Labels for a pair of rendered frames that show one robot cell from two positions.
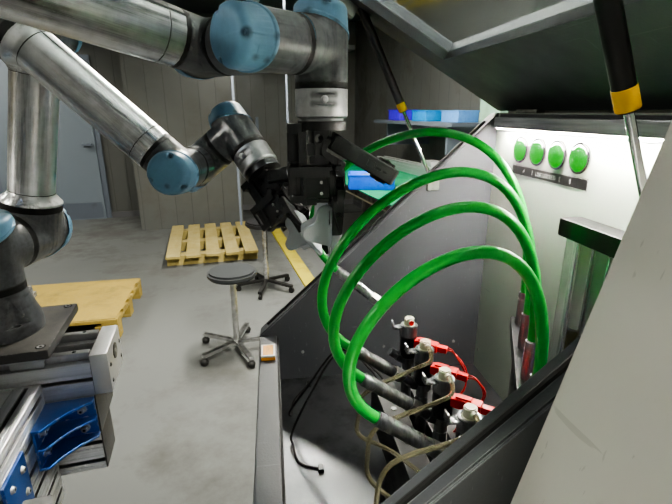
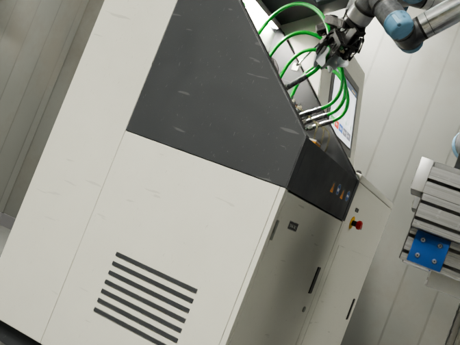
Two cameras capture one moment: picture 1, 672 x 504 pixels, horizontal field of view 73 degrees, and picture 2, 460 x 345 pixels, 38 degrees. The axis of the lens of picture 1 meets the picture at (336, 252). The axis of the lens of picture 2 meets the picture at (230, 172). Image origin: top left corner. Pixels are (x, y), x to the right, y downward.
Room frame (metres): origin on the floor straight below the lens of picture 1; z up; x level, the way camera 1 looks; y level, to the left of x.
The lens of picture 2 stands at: (2.61, 1.08, 0.69)
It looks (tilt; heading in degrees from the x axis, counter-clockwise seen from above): 3 degrees up; 214
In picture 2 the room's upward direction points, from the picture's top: 21 degrees clockwise
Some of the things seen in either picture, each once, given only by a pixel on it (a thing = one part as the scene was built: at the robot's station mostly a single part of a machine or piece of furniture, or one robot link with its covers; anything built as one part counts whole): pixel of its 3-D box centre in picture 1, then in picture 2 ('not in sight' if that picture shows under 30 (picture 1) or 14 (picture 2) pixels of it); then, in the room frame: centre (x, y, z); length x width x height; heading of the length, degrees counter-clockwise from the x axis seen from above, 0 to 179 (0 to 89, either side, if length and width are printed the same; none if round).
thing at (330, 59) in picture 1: (319, 46); not in sight; (0.68, 0.02, 1.54); 0.09 x 0.08 x 0.11; 137
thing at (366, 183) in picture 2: not in sight; (354, 185); (-0.03, -0.07, 0.96); 0.70 x 0.22 x 0.03; 8
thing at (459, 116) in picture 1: (459, 116); not in sight; (3.75, -0.98, 1.42); 0.28 x 0.19 x 0.09; 16
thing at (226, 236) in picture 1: (211, 242); not in sight; (4.87, 1.39, 0.06); 1.36 x 0.94 x 0.12; 14
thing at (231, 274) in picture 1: (238, 310); not in sight; (2.58, 0.61, 0.27); 0.51 x 0.49 x 0.54; 14
